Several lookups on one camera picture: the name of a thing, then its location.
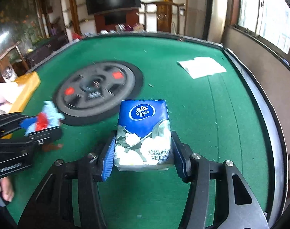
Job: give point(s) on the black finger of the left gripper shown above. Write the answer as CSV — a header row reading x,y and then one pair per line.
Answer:
x,y
46,136

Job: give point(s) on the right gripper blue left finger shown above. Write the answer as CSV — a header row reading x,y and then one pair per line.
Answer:
x,y
106,159

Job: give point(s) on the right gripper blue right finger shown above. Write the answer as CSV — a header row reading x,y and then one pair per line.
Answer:
x,y
181,155

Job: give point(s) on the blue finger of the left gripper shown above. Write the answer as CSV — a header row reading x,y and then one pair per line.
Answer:
x,y
28,123

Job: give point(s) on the red and blue cloth bundle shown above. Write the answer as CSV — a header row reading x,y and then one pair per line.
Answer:
x,y
47,118

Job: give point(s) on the blue Vinda tissue pack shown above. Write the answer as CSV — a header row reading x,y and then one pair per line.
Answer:
x,y
143,138

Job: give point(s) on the white foam block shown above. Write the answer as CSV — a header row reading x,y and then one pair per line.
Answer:
x,y
9,92

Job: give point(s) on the person's left hand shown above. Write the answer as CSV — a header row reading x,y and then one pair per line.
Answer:
x,y
6,188

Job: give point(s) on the yellow cardboard box tray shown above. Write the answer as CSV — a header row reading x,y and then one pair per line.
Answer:
x,y
11,113

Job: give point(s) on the wooden chair near tray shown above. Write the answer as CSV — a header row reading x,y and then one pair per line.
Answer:
x,y
6,69

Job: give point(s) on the grey round table centre console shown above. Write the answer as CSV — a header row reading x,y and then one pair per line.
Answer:
x,y
93,93

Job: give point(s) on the white paper sheet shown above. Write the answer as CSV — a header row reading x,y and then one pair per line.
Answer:
x,y
201,67

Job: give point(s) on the large floral painting screen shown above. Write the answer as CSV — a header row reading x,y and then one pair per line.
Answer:
x,y
20,23

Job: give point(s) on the wooden chair behind table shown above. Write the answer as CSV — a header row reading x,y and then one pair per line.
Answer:
x,y
167,15

